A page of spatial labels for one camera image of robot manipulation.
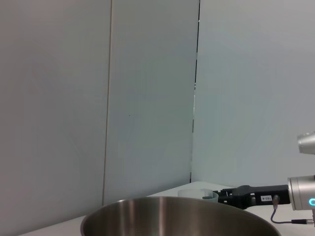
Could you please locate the white backdrop panel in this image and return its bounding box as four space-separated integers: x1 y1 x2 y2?
0 0 113 236
190 0 315 189
102 0 200 206

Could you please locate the stainless steel mixing bowl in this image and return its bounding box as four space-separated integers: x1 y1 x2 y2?
80 196 282 236

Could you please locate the right gripper cable with connector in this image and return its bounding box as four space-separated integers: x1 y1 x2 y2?
270 195 315 226

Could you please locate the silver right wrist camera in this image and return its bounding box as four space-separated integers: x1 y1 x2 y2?
296 131 315 155

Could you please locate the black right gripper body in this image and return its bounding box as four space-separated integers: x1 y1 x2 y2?
231 184 291 210

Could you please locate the clear plastic measuring cup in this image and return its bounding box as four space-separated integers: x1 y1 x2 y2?
177 188 220 204

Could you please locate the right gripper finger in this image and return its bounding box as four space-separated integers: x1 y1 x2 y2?
213 188 238 197
218 196 236 205

